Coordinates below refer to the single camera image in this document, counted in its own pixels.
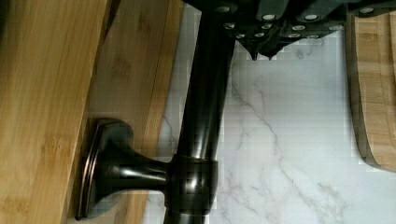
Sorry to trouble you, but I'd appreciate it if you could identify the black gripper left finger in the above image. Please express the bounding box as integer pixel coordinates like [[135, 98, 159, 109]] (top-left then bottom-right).
[[183, 0, 290, 60]]

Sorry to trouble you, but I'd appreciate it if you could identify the black drawer handle bar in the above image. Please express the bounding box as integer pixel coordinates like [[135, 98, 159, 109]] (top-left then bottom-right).
[[75, 0, 234, 224]]

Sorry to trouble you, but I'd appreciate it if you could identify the large bamboo cutting board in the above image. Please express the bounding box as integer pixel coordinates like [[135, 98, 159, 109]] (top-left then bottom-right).
[[345, 12, 396, 172]]

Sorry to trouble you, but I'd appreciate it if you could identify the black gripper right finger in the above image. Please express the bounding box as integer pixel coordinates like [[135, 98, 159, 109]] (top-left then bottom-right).
[[258, 0, 395, 59]]

